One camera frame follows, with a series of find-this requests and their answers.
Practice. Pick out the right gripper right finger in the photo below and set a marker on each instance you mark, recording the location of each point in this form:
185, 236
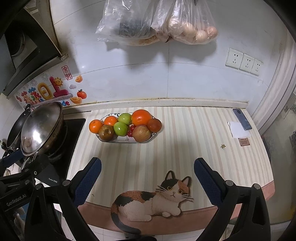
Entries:
252, 222

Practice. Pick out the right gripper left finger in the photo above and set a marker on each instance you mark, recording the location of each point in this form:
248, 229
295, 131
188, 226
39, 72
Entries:
41, 220

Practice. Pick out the black gas stove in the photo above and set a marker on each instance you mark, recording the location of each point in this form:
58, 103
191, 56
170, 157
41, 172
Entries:
53, 170

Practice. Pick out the black frying pan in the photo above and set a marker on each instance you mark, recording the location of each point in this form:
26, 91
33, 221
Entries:
14, 138

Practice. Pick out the steel wok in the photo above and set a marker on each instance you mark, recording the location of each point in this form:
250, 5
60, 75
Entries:
40, 130

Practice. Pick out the small brown square card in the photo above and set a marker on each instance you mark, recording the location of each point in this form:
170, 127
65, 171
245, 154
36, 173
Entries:
244, 142

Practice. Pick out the white paper napkin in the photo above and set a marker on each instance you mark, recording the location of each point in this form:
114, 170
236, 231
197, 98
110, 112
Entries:
237, 131

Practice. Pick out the blue smartphone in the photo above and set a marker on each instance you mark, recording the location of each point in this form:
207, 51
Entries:
242, 119

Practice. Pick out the striped cat counter mat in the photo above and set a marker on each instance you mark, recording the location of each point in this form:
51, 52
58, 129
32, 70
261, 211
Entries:
187, 134

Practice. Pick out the brown-green pear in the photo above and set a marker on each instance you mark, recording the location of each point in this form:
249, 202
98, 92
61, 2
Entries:
106, 133

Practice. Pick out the floral ceramic fruit plate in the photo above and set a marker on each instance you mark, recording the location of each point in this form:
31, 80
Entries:
125, 139

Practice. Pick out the lower green apple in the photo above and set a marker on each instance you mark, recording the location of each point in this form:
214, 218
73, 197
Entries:
120, 129

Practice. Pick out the green apple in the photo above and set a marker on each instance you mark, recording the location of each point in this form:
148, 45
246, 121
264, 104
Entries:
125, 118
120, 129

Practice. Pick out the red-yellow apple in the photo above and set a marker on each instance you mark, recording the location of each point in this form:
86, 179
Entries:
141, 133

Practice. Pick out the upper green apple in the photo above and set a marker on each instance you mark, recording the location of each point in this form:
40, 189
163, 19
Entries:
125, 118

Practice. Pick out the dark orange tangerine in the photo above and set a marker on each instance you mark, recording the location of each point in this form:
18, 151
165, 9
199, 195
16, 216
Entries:
154, 125

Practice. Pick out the large orange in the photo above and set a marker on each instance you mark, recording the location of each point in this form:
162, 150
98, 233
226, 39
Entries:
141, 117

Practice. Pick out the range hood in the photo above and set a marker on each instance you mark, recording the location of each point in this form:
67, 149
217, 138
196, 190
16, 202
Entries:
29, 44

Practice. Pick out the plastic bag of eggs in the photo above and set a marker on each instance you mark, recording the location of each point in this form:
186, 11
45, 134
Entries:
188, 22

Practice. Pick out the plastic bag dark contents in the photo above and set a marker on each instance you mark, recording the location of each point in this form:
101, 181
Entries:
128, 23

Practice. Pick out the colourful wall sticker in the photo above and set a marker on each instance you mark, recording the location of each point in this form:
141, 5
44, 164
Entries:
59, 84

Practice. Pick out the white wall sockets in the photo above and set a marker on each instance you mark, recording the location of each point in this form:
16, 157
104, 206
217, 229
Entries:
244, 62

